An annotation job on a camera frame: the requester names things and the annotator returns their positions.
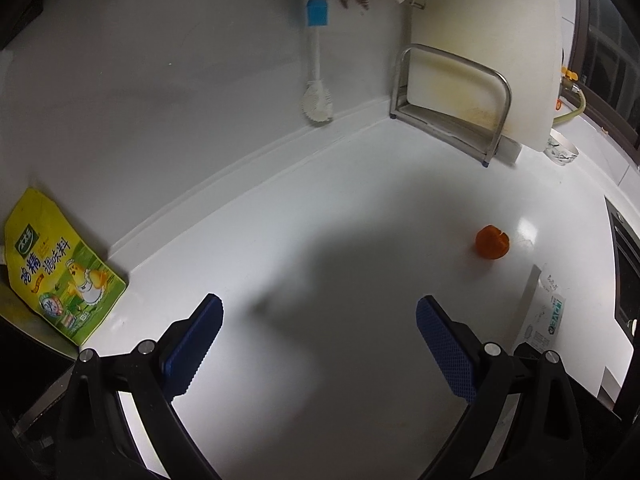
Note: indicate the dark window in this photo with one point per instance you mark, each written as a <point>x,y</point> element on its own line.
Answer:
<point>610,35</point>

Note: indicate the yellow green seasoning pouch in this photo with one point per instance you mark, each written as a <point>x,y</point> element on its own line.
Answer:
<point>50,260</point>

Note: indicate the white cutting board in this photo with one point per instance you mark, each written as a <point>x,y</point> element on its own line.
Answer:
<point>500,20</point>

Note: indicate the small white patterned bowl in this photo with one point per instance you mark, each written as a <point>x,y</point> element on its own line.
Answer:
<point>562,150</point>

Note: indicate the white packaging card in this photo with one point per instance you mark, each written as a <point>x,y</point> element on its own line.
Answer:
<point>545,320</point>

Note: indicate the orange mandarin peel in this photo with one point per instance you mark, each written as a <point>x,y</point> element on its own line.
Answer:
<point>492,242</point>

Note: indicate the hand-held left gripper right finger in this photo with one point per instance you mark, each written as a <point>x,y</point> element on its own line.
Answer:
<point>450,350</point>

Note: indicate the white bottle brush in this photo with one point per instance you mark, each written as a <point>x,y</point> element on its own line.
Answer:
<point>316,100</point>

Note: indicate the metal cutting board rack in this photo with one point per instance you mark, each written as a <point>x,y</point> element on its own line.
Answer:
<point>450,132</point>

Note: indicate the black gas stove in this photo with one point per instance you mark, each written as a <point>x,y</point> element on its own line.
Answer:
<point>627,270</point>

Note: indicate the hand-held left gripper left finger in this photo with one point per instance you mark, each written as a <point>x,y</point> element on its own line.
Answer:
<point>192,345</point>

